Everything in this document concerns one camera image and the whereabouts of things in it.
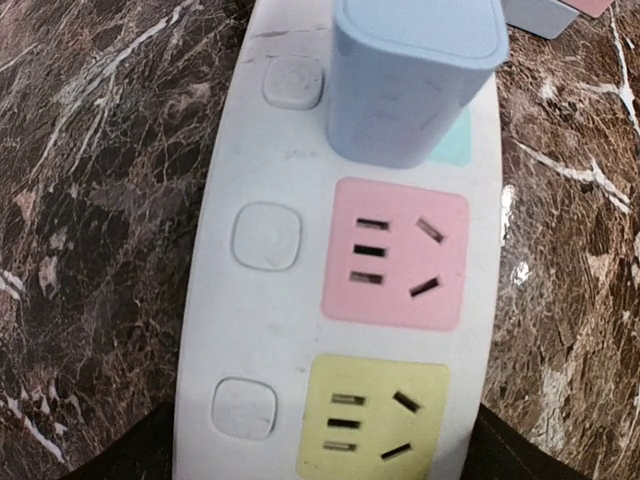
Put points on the large pink cube socket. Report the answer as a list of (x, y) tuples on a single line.
[(592, 8)]

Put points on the white multicolour power strip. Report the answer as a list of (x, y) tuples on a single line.
[(339, 314)]

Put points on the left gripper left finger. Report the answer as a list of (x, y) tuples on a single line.
[(143, 452)]

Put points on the small blue plug adapter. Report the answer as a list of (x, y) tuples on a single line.
[(401, 73)]

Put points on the grey-blue power strip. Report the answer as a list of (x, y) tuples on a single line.
[(544, 18)]

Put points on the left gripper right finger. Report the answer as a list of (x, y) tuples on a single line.
[(498, 452)]

